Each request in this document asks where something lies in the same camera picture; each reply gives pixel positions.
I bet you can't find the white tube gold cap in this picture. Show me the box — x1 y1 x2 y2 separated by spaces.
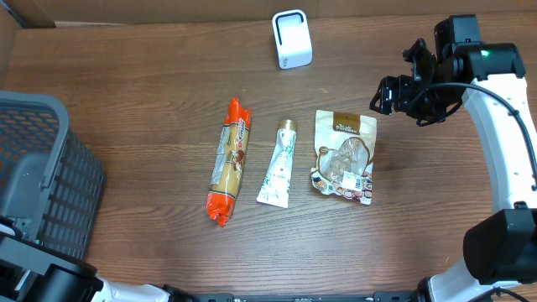
257 120 297 208

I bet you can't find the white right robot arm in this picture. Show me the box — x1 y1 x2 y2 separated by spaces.
370 14 536 301

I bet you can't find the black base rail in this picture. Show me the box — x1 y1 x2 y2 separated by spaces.
197 291 426 302

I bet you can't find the brown Pantree snack pouch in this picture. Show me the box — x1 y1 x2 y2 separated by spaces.
310 110 378 206

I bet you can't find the white barcode scanner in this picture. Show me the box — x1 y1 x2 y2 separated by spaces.
272 9 313 70

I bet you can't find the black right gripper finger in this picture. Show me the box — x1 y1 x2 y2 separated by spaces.
369 91 394 116
378 76 397 97

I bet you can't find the grey plastic shopping basket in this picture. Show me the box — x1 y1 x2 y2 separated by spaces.
1 91 106 260

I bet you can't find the orange biscuit packet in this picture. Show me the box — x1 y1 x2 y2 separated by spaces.
206 97 252 227

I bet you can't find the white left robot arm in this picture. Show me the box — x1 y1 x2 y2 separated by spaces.
1 217 200 302

